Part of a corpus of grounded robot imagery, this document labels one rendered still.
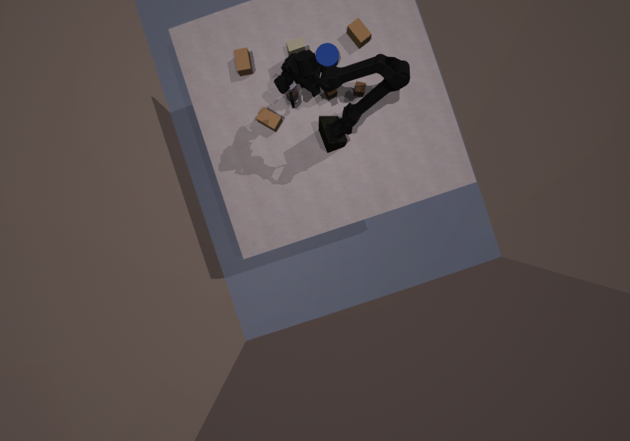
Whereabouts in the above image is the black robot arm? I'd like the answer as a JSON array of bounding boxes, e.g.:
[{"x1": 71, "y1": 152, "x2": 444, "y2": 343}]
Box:
[{"x1": 283, "y1": 50, "x2": 410, "y2": 138}]

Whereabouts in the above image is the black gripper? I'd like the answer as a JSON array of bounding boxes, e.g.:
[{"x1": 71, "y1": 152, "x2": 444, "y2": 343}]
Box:
[{"x1": 274, "y1": 67, "x2": 304, "y2": 94}]

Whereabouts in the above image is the glass french press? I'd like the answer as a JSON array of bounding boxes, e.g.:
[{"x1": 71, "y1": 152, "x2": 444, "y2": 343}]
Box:
[{"x1": 285, "y1": 80, "x2": 300, "y2": 108}]

